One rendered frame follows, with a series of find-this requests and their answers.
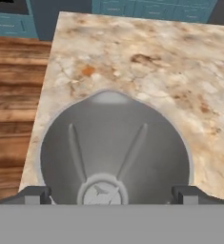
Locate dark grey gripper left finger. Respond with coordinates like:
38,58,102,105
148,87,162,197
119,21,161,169
0,186,52,205

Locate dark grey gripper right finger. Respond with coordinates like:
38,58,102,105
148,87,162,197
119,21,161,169
171,185,224,205

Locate grey metal jug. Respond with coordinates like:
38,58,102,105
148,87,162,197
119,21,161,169
36,89,194,206

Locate teal cupboard with dark opening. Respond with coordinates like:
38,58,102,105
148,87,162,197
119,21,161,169
0,0,39,40

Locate teal cupboard run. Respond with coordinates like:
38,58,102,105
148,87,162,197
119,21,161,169
92,0,218,24

